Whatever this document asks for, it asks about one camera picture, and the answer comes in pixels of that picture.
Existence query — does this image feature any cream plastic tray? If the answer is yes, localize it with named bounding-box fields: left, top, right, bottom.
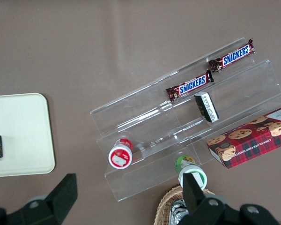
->
left=0, top=92, right=56, bottom=178

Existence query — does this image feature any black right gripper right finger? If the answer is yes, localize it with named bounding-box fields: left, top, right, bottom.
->
left=179, top=172, right=281, bottom=225

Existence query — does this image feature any red tartan cookie box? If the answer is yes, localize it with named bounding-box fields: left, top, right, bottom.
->
left=206, top=104, right=281, bottom=170

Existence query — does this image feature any red lidded cup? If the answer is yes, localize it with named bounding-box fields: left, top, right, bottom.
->
left=108, top=137, right=133, bottom=169

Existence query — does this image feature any black and white small box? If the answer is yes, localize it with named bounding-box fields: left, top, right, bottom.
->
left=193, top=91, right=220, bottom=123

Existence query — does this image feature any Snickers chocolate bar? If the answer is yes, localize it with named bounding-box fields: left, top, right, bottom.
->
left=166, top=70, right=214, bottom=102
left=208, top=38, right=256, bottom=73

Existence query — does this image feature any clear acrylic tiered shelf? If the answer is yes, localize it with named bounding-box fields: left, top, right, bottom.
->
left=89, top=37, right=281, bottom=203

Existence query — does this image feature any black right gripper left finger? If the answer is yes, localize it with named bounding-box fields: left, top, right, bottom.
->
left=0, top=173, right=78, bottom=225

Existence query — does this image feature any silver wrapped sandwich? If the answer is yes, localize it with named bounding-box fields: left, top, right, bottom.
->
left=169, top=198, right=190, bottom=225

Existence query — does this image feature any green lidded cup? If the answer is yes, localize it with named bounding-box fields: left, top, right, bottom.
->
left=174, top=155, right=207, bottom=190

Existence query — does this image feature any woven wicker basket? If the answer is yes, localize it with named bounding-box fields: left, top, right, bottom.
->
left=154, top=185, right=215, bottom=225

